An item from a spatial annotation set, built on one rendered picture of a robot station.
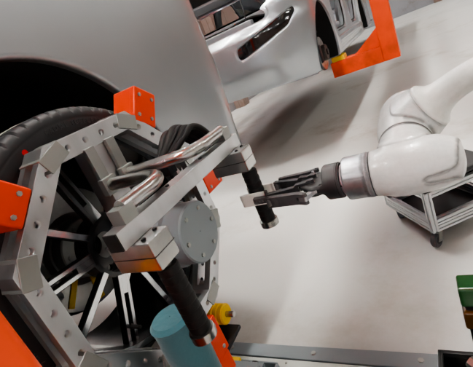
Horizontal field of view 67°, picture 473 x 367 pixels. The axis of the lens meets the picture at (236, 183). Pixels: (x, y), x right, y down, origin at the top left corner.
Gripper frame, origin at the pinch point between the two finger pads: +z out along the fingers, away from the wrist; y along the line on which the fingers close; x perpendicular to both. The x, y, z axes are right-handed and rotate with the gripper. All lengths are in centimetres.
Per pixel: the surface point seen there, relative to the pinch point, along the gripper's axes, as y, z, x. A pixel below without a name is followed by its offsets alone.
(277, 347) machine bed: 21, 30, -75
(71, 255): -22.6, 41.1, 3.2
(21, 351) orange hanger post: -61, -16, 20
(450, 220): 92, -35, -70
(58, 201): -15, 46, 15
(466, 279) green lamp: -11.6, -37.9, -17.0
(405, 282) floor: 67, -14, -83
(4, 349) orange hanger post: -61, -16, 21
